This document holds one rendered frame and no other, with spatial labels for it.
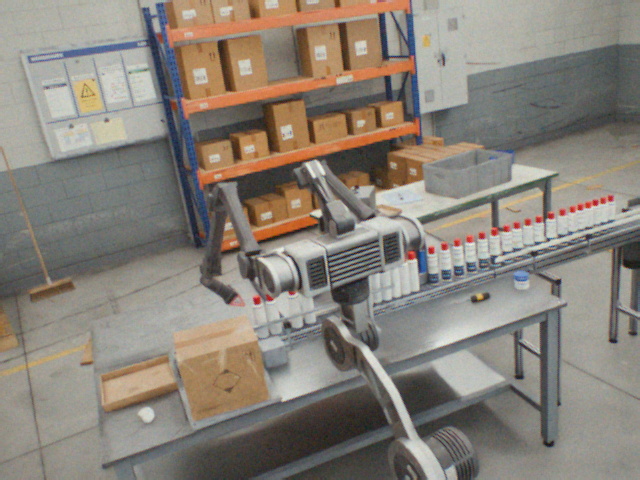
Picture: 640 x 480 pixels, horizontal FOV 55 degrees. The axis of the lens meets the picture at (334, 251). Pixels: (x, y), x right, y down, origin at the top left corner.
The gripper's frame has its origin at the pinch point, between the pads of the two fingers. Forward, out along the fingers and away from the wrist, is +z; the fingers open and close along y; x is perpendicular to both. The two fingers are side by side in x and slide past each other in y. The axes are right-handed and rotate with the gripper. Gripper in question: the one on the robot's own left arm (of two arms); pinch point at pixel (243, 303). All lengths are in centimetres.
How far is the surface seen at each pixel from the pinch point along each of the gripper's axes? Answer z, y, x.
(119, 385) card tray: -20, 5, 60
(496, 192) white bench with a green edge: 169, 125, -156
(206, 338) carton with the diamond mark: -18.4, -32.2, 13.6
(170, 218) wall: 69, 435, 36
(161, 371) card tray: -8.5, 5.8, 46.3
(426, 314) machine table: 71, -18, -47
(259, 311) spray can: 7.7, -2.3, -1.6
